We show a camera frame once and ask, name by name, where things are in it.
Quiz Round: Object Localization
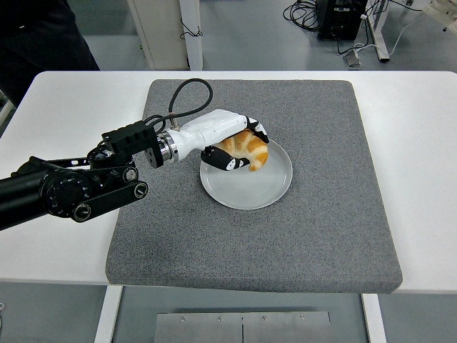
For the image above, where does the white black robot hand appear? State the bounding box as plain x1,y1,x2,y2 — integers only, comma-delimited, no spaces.
171,109,271,172

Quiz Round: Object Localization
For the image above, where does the golden croissant bread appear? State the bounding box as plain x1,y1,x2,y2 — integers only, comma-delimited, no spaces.
217,129,269,172

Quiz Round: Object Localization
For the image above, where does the grey round plate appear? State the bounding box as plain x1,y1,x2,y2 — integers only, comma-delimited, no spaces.
199,134,294,211

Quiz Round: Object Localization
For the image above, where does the beige panel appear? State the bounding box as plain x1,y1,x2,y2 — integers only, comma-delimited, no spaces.
127,0,190,71

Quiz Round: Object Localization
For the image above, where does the grey fabric mat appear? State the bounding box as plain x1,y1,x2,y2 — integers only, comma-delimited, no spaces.
106,79,405,295

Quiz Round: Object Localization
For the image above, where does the grey foot pedal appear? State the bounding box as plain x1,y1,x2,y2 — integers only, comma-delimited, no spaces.
342,49,365,69

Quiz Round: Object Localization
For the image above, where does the black computer tower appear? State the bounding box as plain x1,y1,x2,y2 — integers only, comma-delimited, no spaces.
316,0,368,41

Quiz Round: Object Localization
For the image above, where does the white desk leg with foot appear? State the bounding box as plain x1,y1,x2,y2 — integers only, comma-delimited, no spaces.
364,0,391,64

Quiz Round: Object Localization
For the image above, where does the person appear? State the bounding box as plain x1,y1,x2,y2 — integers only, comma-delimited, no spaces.
0,0,101,108

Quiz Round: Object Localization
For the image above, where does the white chair base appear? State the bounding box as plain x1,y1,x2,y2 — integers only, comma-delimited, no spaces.
0,91,15,124

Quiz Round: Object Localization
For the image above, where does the white table leg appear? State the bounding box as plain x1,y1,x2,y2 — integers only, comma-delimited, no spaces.
361,293,388,343
93,285,124,343

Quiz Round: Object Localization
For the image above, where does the thin black cable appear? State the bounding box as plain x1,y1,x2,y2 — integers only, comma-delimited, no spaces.
179,17,204,40

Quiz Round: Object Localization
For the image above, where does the black cable bundle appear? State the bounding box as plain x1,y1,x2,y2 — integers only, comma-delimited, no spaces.
283,0,321,34

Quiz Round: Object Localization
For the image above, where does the white cable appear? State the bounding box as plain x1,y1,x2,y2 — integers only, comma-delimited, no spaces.
337,14,435,58

